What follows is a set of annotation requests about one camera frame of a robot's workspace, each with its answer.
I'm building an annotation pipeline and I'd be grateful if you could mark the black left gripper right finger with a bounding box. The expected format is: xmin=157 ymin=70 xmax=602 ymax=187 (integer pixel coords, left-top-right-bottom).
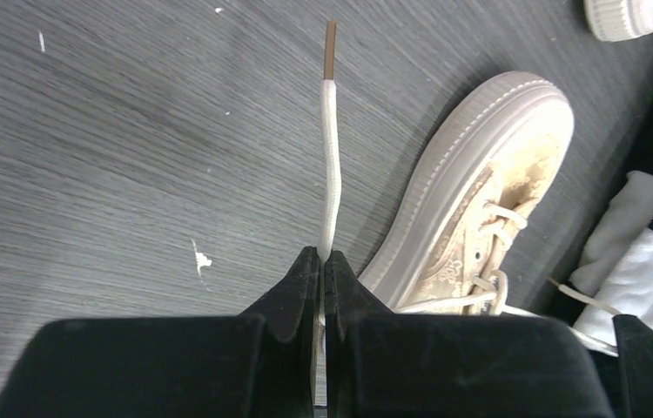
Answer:
xmin=324 ymin=251 xmax=613 ymax=417

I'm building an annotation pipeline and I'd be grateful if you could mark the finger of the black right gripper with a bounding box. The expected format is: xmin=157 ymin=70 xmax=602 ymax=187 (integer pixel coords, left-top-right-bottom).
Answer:
xmin=613 ymin=314 xmax=653 ymax=417

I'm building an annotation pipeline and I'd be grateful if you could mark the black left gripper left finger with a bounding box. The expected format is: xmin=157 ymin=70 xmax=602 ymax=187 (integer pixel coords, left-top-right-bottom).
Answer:
xmin=0 ymin=247 xmax=320 ymax=417

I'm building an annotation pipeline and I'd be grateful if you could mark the beige sneaker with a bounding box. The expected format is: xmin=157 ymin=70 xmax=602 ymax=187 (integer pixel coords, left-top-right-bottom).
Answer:
xmin=310 ymin=20 xmax=628 ymax=405
xmin=583 ymin=0 xmax=653 ymax=43

